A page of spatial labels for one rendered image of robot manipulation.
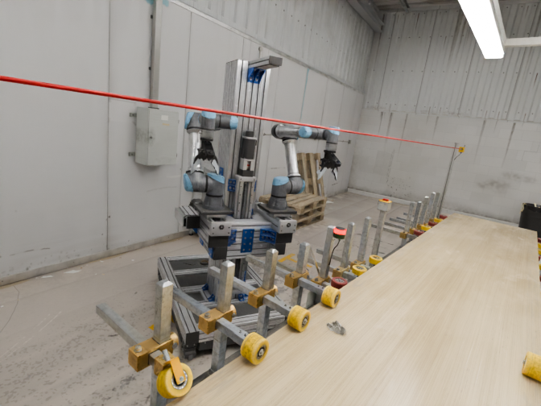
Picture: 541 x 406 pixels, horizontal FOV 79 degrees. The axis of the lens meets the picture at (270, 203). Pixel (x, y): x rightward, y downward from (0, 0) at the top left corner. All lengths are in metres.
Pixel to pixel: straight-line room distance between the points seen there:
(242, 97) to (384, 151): 7.72
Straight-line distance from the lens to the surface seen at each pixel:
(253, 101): 2.41
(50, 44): 3.54
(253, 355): 1.08
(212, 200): 2.18
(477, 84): 9.68
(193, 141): 2.23
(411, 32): 10.20
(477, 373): 1.43
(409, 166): 9.66
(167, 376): 0.99
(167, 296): 1.01
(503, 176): 9.53
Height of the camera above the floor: 1.62
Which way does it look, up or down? 13 degrees down
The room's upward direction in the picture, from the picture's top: 7 degrees clockwise
